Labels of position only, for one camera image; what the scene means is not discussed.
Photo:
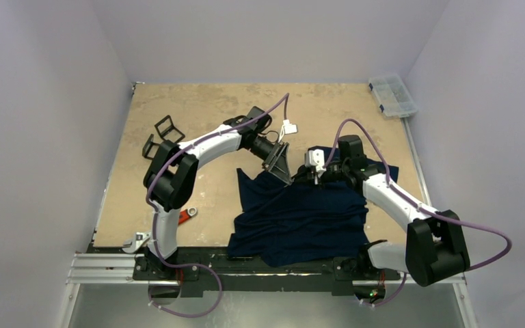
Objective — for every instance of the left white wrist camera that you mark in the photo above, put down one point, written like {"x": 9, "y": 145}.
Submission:
{"x": 287, "y": 128}

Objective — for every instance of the red adjustable wrench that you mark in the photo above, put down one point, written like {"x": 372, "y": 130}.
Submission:
{"x": 187, "y": 214}

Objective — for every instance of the clear plastic organizer box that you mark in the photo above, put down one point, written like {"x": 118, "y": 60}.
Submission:
{"x": 392, "y": 97}

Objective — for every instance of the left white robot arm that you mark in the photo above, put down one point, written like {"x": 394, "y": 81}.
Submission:
{"x": 171, "y": 176}

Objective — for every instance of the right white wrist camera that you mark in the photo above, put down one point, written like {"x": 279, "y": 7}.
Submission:
{"x": 315, "y": 160}

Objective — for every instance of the black display frame near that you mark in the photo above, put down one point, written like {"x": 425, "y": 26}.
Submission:
{"x": 150, "y": 147}

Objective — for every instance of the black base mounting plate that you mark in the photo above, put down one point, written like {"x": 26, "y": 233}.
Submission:
{"x": 211, "y": 269}

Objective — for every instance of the black display frame far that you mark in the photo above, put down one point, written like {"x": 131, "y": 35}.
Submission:
{"x": 167, "y": 131}

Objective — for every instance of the black display frame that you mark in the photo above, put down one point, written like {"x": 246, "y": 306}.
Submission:
{"x": 167, "y": 131}
{"x": 150, "y": 147}

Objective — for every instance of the aluminium rail frame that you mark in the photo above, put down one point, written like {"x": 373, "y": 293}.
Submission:
{"x": 101, "y": 292}

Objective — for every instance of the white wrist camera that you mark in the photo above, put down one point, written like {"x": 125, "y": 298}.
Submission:
{"x": 315, "y": 160}
{"x": 287, "y": 128}

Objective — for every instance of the navy blue t-shirt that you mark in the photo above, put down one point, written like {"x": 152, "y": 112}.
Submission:
{"x": 297, "y": 223}

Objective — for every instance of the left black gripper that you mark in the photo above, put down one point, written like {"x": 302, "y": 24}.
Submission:
{"x": 275, "y": 162}

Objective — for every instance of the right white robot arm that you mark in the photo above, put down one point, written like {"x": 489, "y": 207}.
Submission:
{"x": 435, "y": 247}

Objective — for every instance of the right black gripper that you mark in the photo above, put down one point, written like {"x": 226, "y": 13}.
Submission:
{"x": 325, "y": 175}

